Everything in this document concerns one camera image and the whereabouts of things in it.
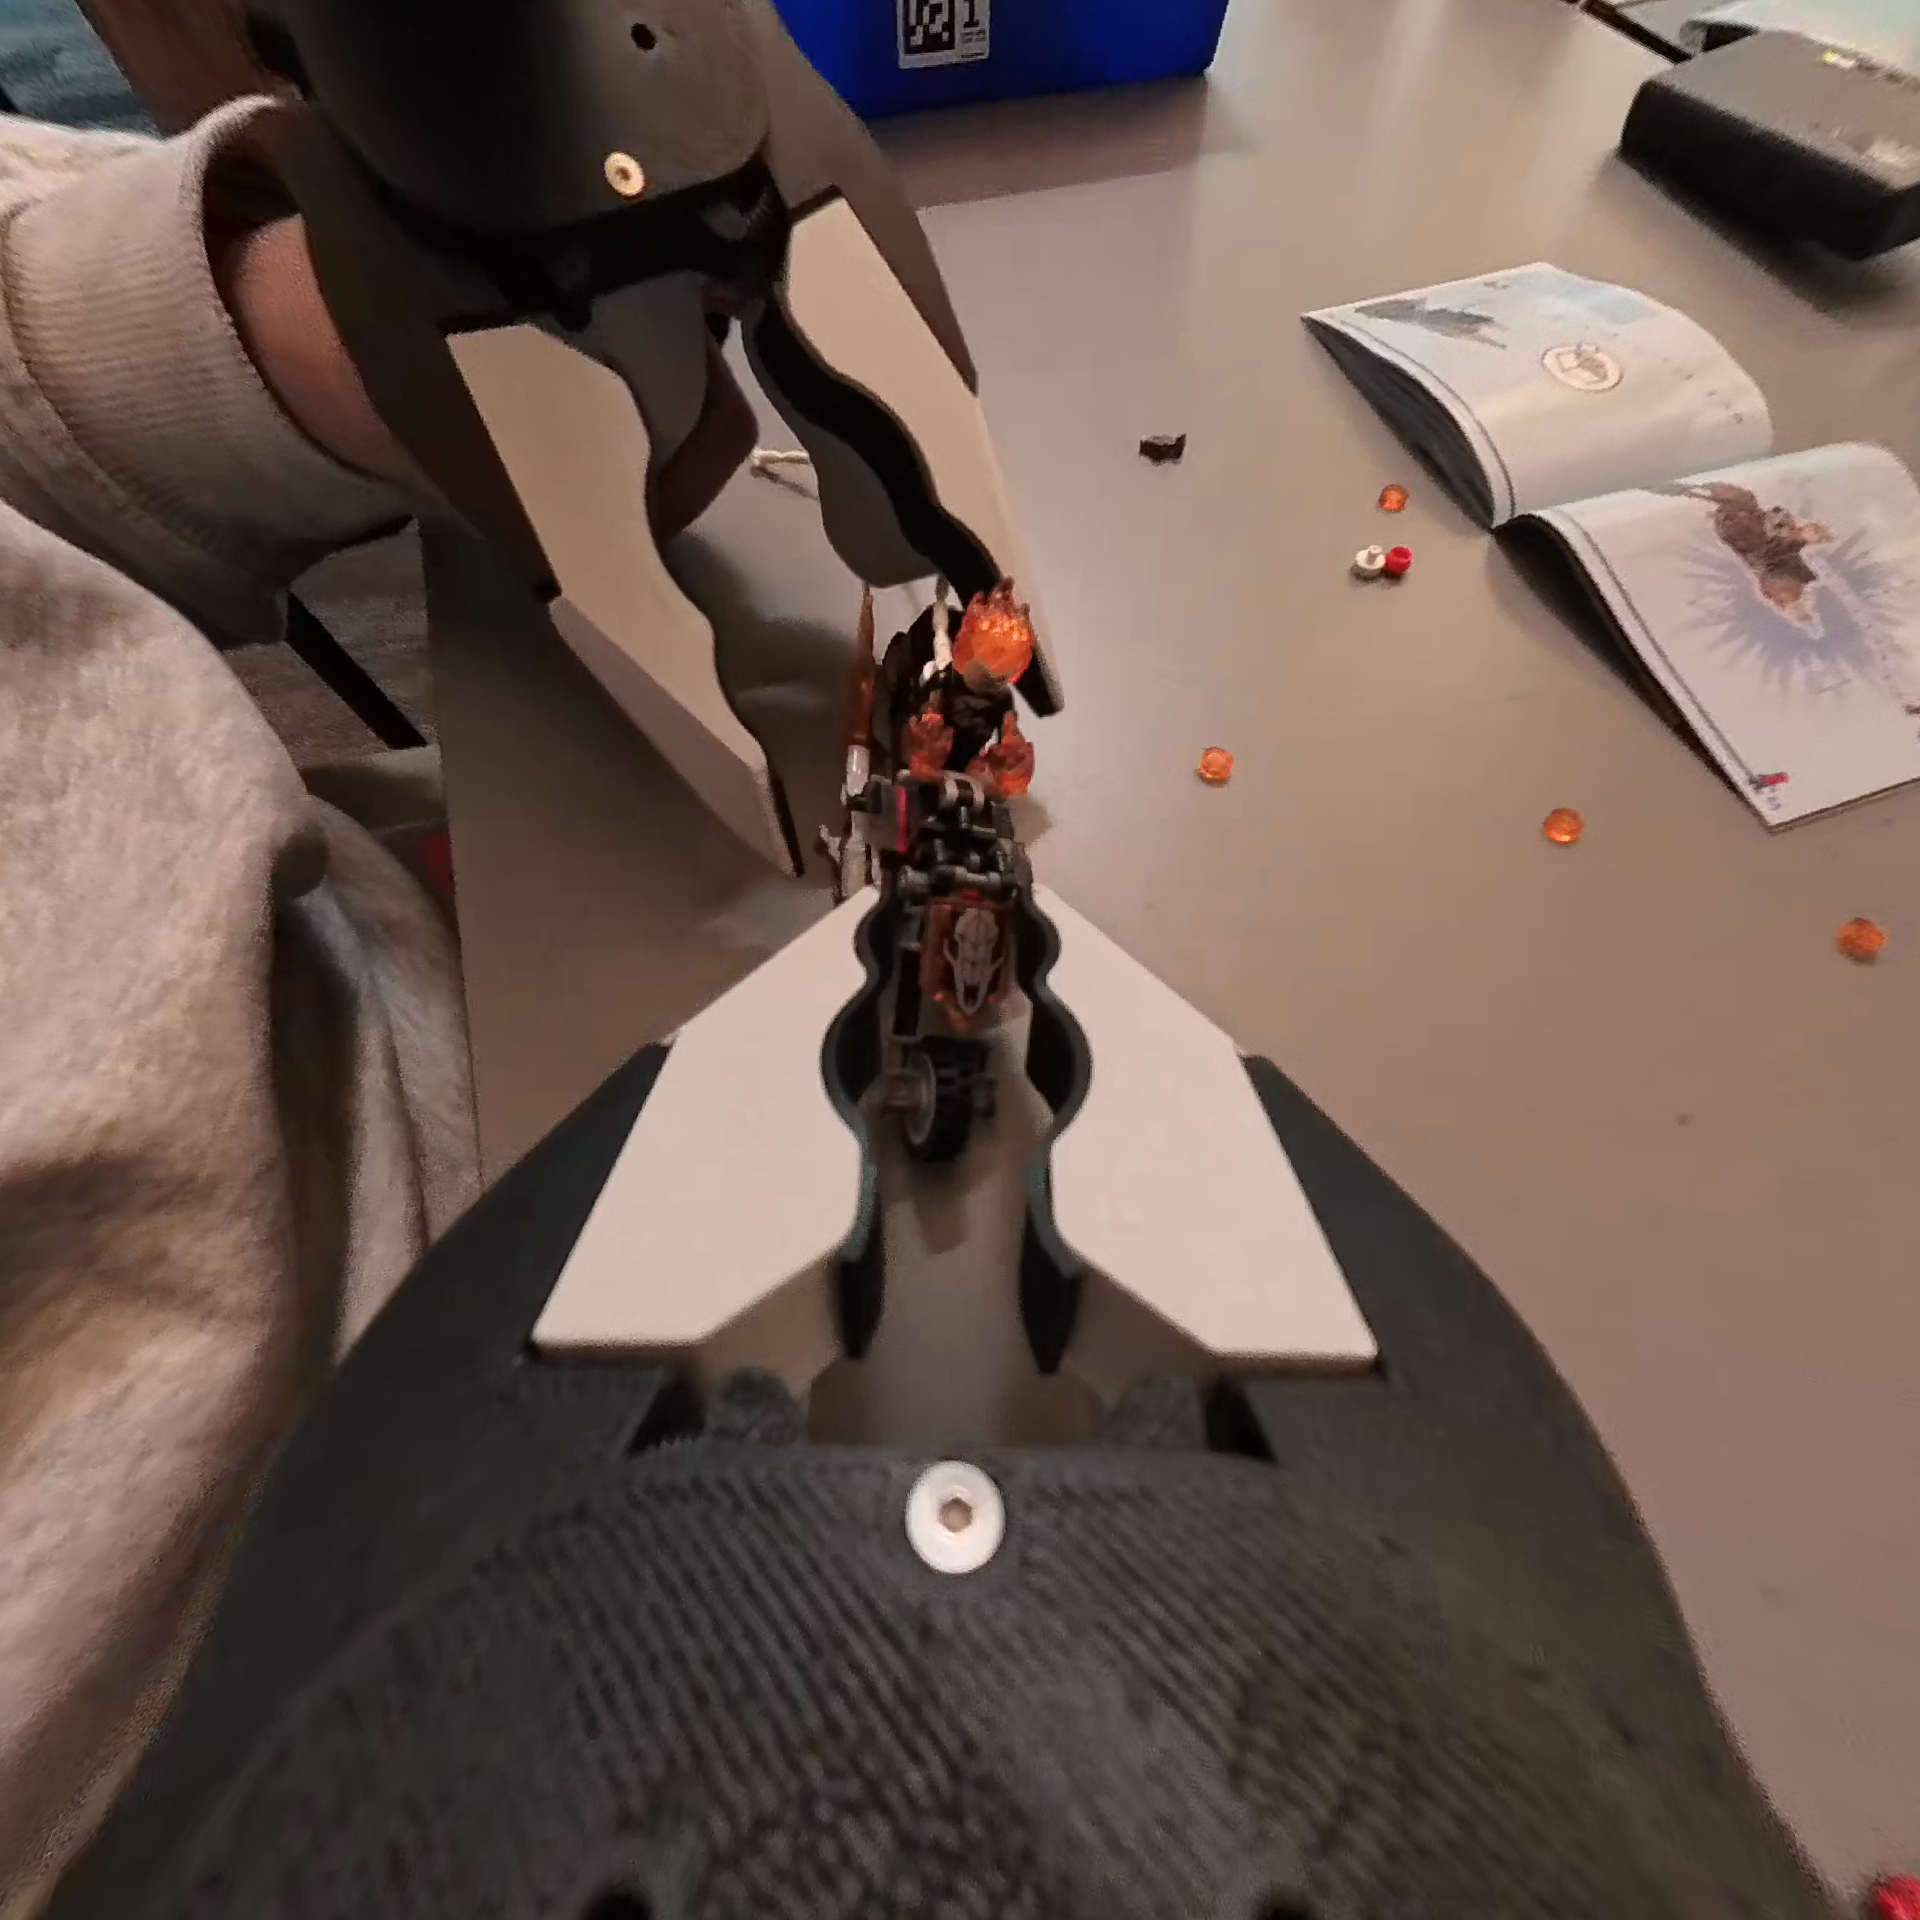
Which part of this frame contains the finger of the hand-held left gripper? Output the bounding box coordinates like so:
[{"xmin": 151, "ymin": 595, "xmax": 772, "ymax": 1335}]
[
  {"xmin": 745, "ymin": 185, "xmax": 1066, "ymax": 718},
  {"xmin": 446, "ymin": 283, "xmax": 806, "ymax": 880}
]

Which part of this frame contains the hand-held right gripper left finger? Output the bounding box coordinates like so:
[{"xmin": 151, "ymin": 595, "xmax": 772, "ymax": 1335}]
[{"xmin": 534, "ymin": 885, "xmax": 889, "ymax": 1393}]

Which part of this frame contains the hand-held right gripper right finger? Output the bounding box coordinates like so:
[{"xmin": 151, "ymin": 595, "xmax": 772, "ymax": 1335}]
[{"xmin": 1020, "ymin": 885, "xmax": 1381, "ymax": 1385}]

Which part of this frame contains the lego motorcycle model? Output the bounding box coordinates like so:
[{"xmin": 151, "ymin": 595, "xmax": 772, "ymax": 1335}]
[{"xmin": 745, "ymin": 440, "xmax": 1064, "ymax": 1165}]

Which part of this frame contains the person's left forearm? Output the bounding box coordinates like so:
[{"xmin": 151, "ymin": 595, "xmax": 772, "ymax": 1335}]
[{"xmin": 0, "ymin": 94, "xmax": 417, "ymax": 649}]

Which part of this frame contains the lego instruction booklet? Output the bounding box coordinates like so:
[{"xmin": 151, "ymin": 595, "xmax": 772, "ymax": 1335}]
[{"xmin": 1299, "ymin": 259, "xmax": 1920, "ymax": 835}]

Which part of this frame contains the person's left hand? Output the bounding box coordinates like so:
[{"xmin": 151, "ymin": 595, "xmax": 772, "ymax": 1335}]
[{"xmin": 201, "ymin": 141, "xmax": 457, "ymax": 498}]

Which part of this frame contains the blue plastic bin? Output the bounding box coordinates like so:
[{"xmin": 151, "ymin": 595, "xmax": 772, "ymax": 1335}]
[{"xmin": 769, "ymin": 0, "xmax": 1234, "ymax": 121}]

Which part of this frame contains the black box device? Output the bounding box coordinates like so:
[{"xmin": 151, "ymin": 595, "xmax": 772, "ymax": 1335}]
[{"xmin": 1617, "ymin": 30, "xmax": 1920, "ymax": 262}]

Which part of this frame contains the silver flat device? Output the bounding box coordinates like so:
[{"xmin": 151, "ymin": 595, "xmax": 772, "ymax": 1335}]
[{"xmin": 1678, "ymin": 0, "xmax": 1920, "ymax": 81}]

